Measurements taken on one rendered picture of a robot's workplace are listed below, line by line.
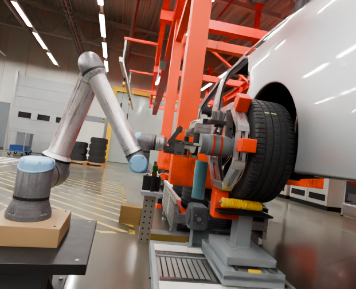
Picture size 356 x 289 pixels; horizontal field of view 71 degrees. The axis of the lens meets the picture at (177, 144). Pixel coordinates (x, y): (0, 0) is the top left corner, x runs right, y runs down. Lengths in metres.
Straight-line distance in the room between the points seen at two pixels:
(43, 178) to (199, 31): 1.65
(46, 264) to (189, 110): 1.46
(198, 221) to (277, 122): 0.90
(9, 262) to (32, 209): 0.26
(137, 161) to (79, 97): 0.47
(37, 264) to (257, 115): 1.21
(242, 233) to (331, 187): 4.88
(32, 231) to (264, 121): 1.23
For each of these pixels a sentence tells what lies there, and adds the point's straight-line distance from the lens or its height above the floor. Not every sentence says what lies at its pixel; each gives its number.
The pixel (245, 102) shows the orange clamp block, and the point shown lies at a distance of 1.49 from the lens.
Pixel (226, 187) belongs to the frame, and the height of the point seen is 0.60.
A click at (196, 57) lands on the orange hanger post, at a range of 2.19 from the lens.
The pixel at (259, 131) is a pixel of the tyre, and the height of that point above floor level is 0.94.
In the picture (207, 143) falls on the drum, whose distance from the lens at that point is 1.55.
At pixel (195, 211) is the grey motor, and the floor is 0.37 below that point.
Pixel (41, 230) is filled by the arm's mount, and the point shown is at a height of 0.37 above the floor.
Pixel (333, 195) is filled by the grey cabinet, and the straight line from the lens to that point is 6.53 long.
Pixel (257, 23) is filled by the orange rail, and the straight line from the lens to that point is 9.32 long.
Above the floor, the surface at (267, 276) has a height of 0.16.
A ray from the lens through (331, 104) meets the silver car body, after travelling 1.26.
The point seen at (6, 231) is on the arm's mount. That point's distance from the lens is 1.26.
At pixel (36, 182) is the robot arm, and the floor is 0.55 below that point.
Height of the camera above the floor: 0.74
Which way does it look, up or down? 3 degrees up
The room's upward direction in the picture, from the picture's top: 7 degrees clockwise
